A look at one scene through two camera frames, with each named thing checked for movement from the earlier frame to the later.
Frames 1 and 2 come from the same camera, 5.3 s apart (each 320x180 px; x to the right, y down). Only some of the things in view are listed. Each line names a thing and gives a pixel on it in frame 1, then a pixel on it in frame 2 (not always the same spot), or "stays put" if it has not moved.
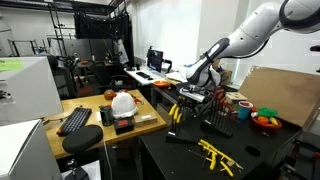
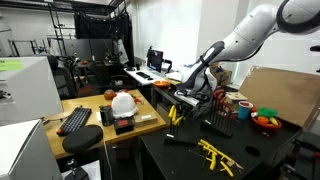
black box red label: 123,125 stays put
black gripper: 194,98 stays put
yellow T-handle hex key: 172,109 to 175,122
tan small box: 144,119 stays put
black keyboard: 78,118 stays put
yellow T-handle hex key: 176,112 to 171,111
